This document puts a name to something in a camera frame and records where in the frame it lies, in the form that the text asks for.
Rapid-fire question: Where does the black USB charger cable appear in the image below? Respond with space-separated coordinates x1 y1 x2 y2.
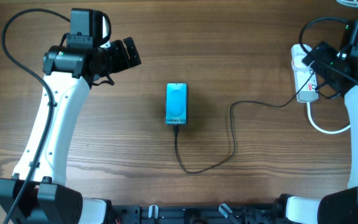
173 70 316 174

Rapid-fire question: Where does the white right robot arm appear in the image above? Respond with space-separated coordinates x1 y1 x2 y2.
272 18 358 223

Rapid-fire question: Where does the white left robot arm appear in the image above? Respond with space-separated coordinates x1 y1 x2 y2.
0 8 141 223

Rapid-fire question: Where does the white power strip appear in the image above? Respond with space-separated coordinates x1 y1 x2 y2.
291 44 318 103

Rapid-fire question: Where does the white power strip cord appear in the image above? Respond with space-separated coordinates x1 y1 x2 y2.
306 0 358 135

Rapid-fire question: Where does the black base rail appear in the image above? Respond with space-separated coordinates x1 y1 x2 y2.
109 203 291 224

